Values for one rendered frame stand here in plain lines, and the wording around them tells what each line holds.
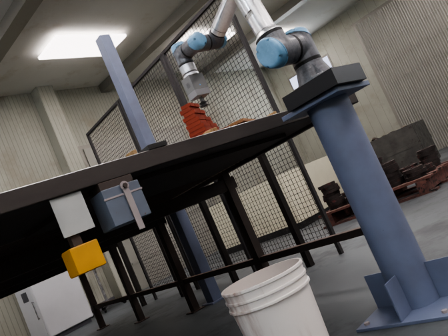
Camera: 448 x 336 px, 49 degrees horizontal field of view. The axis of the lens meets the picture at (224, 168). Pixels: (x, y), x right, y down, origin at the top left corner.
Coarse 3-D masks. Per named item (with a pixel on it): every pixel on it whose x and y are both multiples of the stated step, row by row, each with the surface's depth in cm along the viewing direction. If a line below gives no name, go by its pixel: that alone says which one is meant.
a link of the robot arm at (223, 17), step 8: (224, 0) 211; (232, 0) 209; (224, 8) 212; (232, 8) 212; (216, 16) 217; (224, 16) 214; (232, 16) 216; (216, 24) 218; (224, 24) 217; (216, 32) 220; (224, 32) 221; (216, 40) 223; (224, 40) 227; (216, 48) 226
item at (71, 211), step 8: (80, 192) 148; (56, 200) 143; (64, 200) 144; (72, 200) 146; (80, 200) 147; (56, 208) 142; (64, 208) 144; (72, 208) 145; (80, 208) 146; (56, 216) 142; (64, 216) 143; (72, 216) 144; (80, 216) 146; (88, 216) 147; (64, 224) 142; (72, 224) 144; (80, 224) 145; (88, 224) 146; (64, 232) 141; (72, 232) 143; (80, 232) 144
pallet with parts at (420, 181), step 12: (420, 156) 530; (432, 156) 524; (384, 168) 501; (396, 168) 500; (408, 168) 540; (420, 168) 484; (432, 168) 502; (444, 168) 520; (396, 180) 499; (408, 180) 489; (420, 180) 475; (432, 180) 483; (444, 180) 498; (324, 192) 551; (336, 192) 549; (396, 192) 548; (408, 192) 531; (420, 192) 476; (336, 204) 545; (348, 204) 536; (336, 216) 548; (348, 216) 573; (324, 228) 551
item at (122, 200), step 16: (128, 176) 158; (96, 192) 153; (112, 192) 151; (128, 192) 154; (96, 208) 155; (112, 208) 149; (128, 208) 152; (144, 208) 156; (112, 224) 149; (128, 224) 161
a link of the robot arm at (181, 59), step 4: (176, 44) 223; (180, 44) 223; (172, 48) 225; (176, 48) 223; (180, 48) 221; (172, 52) 226; (176, 52) 223; (180, 52) 221; (176, 56) 224; (180, 56) 222; (184, 56) 221; (176, 60) 225; (180, 60) 223; (184, 60) 223; (188, 60) 223; (192, 60) 225; (180, 64) 223
